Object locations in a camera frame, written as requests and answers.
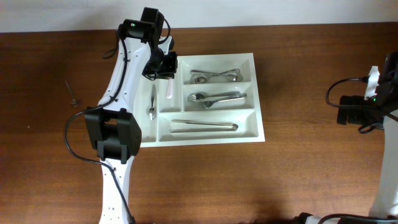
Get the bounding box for white plastic knife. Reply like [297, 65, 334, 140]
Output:
[166, 79, 174, 99]

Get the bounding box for large metal spoon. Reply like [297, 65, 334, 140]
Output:
[190, 68, 241, 85]
[189, 69, 244, 83]

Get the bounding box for small metal teaspoon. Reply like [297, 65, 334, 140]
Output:
[148, 84, 156, 121]
[65, 80, 79, 107]

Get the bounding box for metal fork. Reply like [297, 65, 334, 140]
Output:
[194, 93, 247, 109]
[187, 91, 240, 101]

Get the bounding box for metal tweezers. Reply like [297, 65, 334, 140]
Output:
[170, 119, 239, 133]

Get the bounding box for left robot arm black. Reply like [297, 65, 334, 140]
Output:
[84, 7, 177, 223]

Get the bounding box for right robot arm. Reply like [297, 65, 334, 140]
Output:
[294, 52, 397, 224]

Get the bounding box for white plastic cutlery tray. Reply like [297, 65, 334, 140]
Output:
[134, 53, 265, 147]

